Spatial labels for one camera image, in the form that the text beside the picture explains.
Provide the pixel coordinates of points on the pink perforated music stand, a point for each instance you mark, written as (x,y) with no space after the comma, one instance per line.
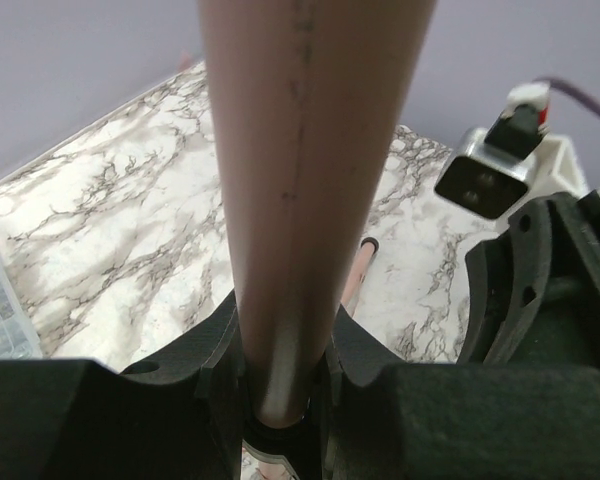
(305,97)

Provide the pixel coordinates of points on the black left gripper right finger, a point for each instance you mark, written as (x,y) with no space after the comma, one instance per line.
(390,419)

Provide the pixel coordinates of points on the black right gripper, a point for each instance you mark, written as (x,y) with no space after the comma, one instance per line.
(535,289)

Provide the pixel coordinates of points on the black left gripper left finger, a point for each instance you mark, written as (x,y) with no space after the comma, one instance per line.
(174,415)

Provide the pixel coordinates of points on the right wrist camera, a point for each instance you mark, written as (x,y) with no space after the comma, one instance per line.
(494,170)

